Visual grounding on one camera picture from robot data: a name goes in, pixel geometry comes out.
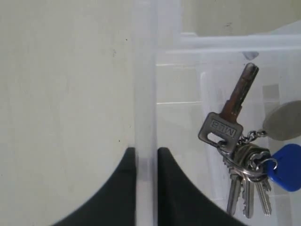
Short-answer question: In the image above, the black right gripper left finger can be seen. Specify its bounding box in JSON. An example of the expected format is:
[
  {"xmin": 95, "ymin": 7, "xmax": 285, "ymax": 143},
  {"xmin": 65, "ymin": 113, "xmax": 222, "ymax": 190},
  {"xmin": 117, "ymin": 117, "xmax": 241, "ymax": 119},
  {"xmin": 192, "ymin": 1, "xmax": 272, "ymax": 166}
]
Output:
[{"xmin": 54, "ymin": 147, "xmax": 136, "ymax": 226}]

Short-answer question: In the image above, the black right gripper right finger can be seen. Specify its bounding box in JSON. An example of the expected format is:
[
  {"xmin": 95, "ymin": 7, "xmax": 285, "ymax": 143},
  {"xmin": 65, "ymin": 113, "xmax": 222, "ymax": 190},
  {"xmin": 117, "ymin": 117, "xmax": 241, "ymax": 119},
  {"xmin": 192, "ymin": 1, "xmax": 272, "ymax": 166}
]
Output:
[{"xmin": 157, "ymin": 147, "xmax": 244, "ymax": 226}]

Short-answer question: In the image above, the key bunch with blue fob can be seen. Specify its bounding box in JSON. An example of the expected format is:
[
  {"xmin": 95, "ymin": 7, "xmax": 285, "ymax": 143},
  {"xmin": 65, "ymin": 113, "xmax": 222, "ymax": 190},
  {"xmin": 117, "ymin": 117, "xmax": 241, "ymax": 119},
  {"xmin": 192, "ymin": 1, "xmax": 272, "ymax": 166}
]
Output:
[{"xmin": 198, "ymin": 63, "xmax": 301, "ymax": 218}]

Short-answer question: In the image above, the clear wide drawer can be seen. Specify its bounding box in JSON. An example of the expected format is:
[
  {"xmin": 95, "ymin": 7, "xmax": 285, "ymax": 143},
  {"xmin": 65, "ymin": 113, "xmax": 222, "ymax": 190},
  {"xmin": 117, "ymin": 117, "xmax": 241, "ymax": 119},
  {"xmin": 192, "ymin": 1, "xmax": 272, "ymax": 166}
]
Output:
[{"xmin": 176, "ymin": 20, "xmax": 301, "ymax": 52}]

